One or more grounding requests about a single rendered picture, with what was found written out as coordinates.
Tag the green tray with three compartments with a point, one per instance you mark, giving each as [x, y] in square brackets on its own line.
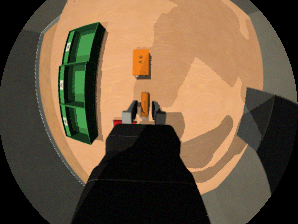
[79, 88]

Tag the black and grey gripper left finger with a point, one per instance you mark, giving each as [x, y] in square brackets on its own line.
[129, 115]

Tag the red aa battery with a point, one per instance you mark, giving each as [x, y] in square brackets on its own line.
[119, 121]

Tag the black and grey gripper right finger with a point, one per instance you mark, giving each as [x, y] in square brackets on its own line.
[158, 116]

